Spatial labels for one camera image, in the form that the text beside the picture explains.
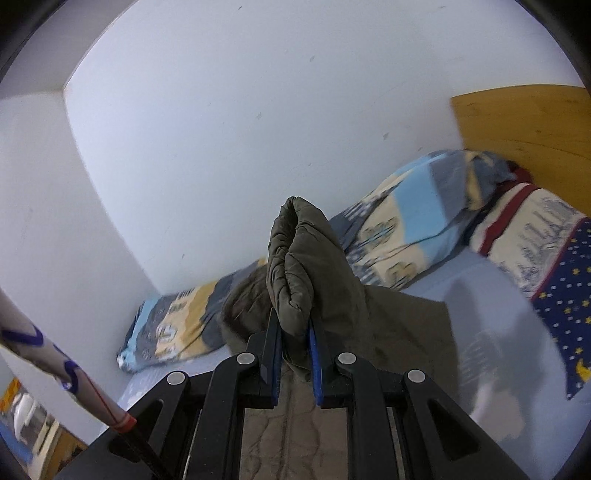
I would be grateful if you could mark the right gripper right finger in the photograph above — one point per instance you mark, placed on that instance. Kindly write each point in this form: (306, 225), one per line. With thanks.
(329, 385)

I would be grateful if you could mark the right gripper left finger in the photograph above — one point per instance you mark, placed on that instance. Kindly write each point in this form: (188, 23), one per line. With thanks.
(263, 386)

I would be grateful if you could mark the olive hooded puffer jacket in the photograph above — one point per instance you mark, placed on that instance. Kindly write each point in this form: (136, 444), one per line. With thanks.
(307, 279)

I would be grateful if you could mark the patchwork cartoon quilt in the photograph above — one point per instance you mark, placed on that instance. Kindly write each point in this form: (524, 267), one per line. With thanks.
(412, 221)

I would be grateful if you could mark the light blue cloud bedsheet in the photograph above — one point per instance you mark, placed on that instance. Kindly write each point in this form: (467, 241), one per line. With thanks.
(511, 382)

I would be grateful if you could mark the white sleeve blue pattern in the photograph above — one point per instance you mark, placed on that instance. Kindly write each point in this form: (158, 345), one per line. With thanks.
(24, 339)

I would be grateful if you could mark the star and castle pillow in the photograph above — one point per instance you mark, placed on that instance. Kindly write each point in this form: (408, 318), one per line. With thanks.
(543, 245)

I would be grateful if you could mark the wooden headboard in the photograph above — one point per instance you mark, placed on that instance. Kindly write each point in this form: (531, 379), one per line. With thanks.
(543, 128)

